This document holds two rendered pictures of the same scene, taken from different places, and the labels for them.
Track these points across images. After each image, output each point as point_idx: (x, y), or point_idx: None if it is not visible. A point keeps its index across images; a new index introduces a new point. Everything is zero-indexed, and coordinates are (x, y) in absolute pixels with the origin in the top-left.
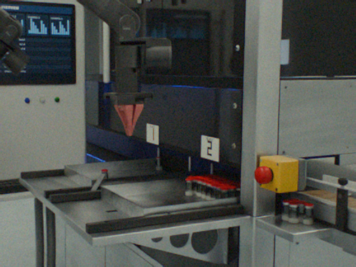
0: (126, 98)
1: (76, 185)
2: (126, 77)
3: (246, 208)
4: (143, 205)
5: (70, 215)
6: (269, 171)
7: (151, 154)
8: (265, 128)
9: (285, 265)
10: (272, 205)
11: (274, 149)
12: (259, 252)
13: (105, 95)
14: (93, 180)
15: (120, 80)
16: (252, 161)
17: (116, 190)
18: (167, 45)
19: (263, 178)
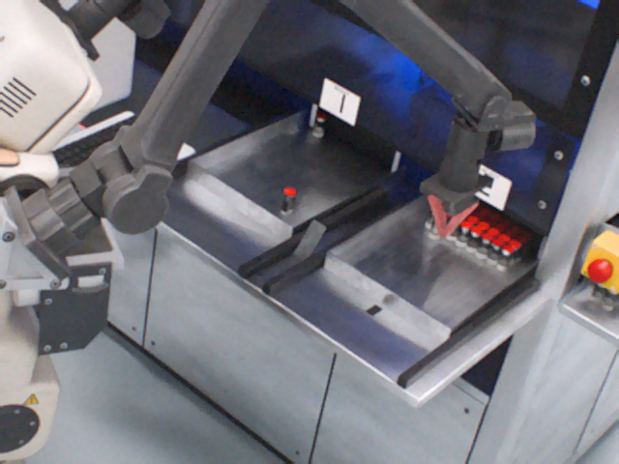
0: (465, 204)
1: (245, 219)
2: (469, 173)
3: (545, 285)
4: (400, 283)
5: (332, 333)
6: (611, 269)
7: (292, 96)
8: (602, 198)
9: (564, 334)
10: (576, 278)
11: (601, 217)
12: (548, 334)
13: (427, 190)
14: (294, 227)
15: (458, 175)
16: (574, 238)
17: (343, 249)
18: (529, 122)
19: (604, 280)
